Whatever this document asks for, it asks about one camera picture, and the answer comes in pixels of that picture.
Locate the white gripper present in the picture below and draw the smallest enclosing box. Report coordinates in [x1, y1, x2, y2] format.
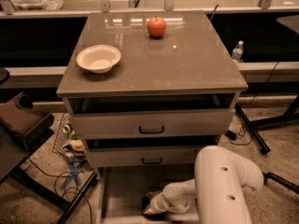
[143, 189, 193, 216]

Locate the dark green sponge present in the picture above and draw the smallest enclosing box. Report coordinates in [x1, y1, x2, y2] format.
[142, 195, 151, 215]

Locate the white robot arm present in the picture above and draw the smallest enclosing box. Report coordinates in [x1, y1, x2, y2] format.
[143, 146, 263, 224]

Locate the bottom open grey drawer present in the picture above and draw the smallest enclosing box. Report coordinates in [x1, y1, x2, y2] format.
[95, 164, 200, 224]

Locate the middle grey drawer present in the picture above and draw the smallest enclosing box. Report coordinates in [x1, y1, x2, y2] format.
[86, 135, 220, 167]

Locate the top grey drawer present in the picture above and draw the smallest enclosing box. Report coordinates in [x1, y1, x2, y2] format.
[69, 93, 235, 139]

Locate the grey drawer cabinet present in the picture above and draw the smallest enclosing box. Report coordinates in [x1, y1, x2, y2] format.
[56, 10, 249, 224]

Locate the black power adapter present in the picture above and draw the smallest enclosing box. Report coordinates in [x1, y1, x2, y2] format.
[225, 130, 237, 140]

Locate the black office chair caster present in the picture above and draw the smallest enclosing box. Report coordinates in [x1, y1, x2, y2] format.
[263, 173, 299, 194]

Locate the dark brown chair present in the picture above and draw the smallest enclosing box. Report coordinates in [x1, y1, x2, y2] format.
[0, 92, 97, 224]

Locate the white paper bowl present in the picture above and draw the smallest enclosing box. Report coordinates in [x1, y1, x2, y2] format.
[76, 45, 121, 74]

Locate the clear plastic water bottle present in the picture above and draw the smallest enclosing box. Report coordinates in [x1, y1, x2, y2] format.
[232, 40, 244, 63]

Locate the red apple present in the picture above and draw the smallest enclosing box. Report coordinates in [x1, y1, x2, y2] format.
[147, 16, 166, 38]

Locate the wire mesh basket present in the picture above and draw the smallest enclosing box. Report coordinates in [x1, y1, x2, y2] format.
[52, 114, 85, 162]

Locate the black table leg frame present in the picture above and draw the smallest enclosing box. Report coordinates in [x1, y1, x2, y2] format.
[235, 96, 299, 155]

